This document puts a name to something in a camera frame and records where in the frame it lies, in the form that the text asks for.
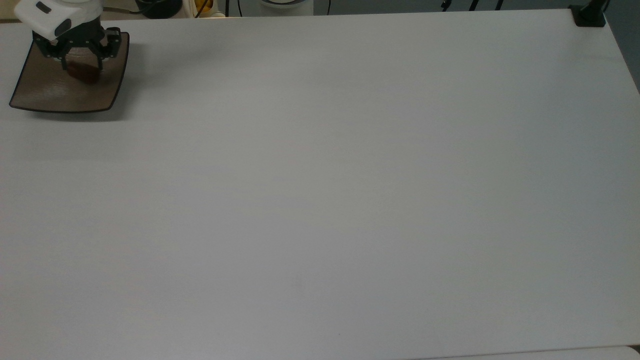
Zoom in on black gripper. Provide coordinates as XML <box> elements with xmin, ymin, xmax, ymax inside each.
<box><xmin>32</xmin><ymin>17</ymin><xmax>122</xmax><ymax>72</ymax></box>

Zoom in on small dark red food item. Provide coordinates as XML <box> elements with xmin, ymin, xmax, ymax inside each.
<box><xmin>67</xmin><ymin>61</ymin><xmax>101</xmax><ymax>85</ymax></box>

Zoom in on brown square ceramic plate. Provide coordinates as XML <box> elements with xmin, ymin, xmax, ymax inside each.
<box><xmin>9</xmin><ymin>31</ymin><xmax>130</xmax><ymax>113</ymax></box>

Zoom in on black round bin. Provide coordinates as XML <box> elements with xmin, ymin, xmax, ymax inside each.
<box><xmin>135</xmin><ymin>0</ymin><xmax>184</xmax><ymax>20</ymax></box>

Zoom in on black tripod legs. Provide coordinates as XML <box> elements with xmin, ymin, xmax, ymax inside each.
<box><xmin>440</xmin><ymin>0</ymin><xmax>506</xmax><ymax>12</ymax></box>

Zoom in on black table clamp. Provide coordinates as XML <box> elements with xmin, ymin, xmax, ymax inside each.
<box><xmin>569</xmin><ymin>0</ymin><xmax>607</xmax><ymax>28</ymax></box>

